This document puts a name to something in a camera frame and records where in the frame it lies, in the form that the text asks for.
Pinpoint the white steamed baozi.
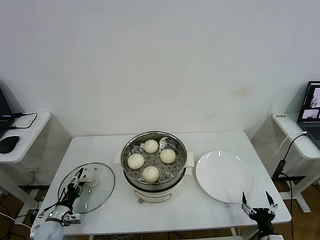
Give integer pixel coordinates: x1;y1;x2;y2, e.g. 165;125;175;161
141;165;160;183
159;149;177;164
144;139;159;154
127;153;145;170

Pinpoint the white round plate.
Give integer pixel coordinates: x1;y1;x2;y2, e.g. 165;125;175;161
195;149;256;204

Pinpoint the black laptop with dark screen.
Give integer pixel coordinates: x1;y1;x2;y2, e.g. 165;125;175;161
0;86;16;140

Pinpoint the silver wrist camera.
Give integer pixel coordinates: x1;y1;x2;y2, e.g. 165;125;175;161
259;231;285;240
63;212;82;226

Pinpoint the black computer mouse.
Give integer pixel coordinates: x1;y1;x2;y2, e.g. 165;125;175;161
0;134;21;154

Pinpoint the white side desk with label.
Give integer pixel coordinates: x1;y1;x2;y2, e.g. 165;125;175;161
271;111;320;214

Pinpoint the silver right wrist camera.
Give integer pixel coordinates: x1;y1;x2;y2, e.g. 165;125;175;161
259;231;285;240

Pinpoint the grey laptop showing camera windows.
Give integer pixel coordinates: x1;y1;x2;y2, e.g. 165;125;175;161
297;80;320;148

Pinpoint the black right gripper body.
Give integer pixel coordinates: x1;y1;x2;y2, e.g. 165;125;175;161
249;206;276;232

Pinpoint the white floor cable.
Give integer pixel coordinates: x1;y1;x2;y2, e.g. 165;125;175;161
0;211;33;230

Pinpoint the white side desk with mouse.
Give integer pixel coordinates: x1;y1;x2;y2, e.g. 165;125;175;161
0;111;53;216

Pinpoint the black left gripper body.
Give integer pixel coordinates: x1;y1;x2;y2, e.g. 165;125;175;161
65;183;81;205

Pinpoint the black looped laptop cable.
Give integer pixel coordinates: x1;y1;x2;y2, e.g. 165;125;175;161
8;111;39;130

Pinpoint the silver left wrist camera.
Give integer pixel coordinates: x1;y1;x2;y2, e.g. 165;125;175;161
63;212;82;226

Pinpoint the glass lid with cream handle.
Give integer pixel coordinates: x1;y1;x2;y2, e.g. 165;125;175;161
57;162;116;215

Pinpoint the black cable with adapter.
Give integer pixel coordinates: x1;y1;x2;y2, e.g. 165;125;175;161
272;133;308;240

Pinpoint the perforated steel steamer basket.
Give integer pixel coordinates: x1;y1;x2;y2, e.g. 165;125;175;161
114;129;196;186

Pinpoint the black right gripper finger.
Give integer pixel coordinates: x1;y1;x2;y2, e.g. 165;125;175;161
240;191;256;215
265;191;279;215

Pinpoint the white laptop cable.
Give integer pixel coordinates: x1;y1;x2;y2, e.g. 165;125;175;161
273;131;308;157

